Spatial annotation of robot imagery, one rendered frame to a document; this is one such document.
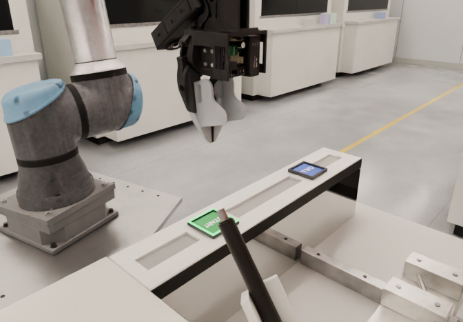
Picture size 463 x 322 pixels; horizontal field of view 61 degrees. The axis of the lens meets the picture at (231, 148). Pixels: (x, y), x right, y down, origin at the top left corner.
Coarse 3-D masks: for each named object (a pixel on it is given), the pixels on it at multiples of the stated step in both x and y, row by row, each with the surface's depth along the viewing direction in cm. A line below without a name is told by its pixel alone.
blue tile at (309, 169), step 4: (304, 164) 79; (296, 168) 77; (300, 168) 77; (304, 168) 77; (308, 168) 77; (312, 168) 77; (316, 168) 77; (304, 172) 75; (308, 172) 75; (312, 172) 75; (316, 172) 75
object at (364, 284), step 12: (312, 252) 71; (312, 264) 70; (324, 264) 69; (336, 264) 68; (336, 276) 67; (348, 276) 66; (360, 276) 65; (372, 276) 65; (360, 288) 65; (372, 288) 63; (372, 300) 64
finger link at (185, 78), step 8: (184, 56) 48; (184, 64) 48; (184, 72) 48; (192, 72) 48; (184, 80) 48; (192, 80) 49; (184, 88) 48; (192, 88) 49; (184, 96) 49; (192, 96) 49; (192, 104) 50
